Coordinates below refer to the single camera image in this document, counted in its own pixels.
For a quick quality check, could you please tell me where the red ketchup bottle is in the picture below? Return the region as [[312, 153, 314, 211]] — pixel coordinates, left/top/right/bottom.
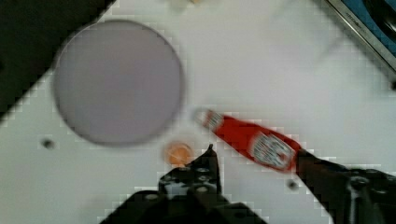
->
[[194, 108, 302, 173]]

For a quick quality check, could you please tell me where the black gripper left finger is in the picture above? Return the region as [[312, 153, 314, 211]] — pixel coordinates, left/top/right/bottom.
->
[[158, 144, 221, 200]]

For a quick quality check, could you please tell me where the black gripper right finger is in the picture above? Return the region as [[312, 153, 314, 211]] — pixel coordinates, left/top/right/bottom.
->
[[296, 149, 396, 224]]

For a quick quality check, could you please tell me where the silver toaster oven blue door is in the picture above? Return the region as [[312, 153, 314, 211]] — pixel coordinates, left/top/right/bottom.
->
[[323, 0, 396, 76]]

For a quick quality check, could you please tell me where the lilac round plate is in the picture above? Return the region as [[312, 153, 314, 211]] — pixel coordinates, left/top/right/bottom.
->
[[53, 21, 184, 146]]

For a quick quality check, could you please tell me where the orange slice toy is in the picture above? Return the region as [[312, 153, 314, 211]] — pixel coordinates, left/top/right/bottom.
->
[[163, 141, 193, 167]]

